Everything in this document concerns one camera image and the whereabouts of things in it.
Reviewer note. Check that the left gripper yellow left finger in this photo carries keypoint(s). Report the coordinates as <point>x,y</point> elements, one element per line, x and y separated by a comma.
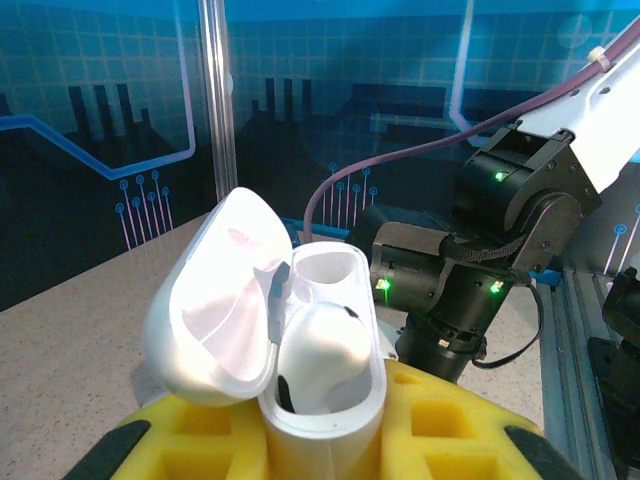
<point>200,440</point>

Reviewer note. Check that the aluminium frame post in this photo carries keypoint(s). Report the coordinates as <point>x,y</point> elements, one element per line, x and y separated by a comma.
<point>218,100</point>

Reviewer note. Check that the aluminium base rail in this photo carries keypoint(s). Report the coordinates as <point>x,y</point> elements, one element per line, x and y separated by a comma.
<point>565,350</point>

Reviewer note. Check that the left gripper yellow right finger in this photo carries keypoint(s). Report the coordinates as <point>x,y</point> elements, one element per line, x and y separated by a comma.
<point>450,440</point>

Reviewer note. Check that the white earbud charging case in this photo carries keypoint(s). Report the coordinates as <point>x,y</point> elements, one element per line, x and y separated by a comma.
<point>215,300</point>

